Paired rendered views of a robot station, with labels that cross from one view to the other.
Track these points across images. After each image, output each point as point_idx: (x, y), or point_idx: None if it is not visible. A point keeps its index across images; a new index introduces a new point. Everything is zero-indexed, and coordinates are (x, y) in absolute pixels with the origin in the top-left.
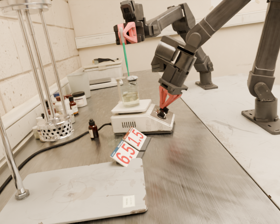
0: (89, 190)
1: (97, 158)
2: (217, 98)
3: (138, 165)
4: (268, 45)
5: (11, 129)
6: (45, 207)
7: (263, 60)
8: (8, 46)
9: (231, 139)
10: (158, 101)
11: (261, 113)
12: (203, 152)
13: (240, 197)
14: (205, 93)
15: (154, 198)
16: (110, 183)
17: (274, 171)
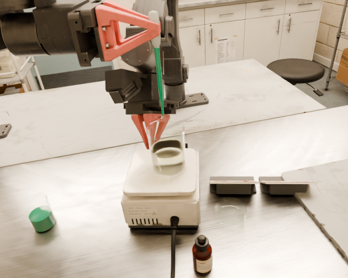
0: None
1: (289, 229)
2: (69, 127)
3: (300, 172)
4: (177, 26)
5: None
6: None
7: (178, 42)
8: None
9: (218, 121)
10: (10, 194)
11: (183, 95)
12: (247, 135)
13: (313, 121)
14: (25, 137)
15: (342, 157)
16: None
17: (272, 108)
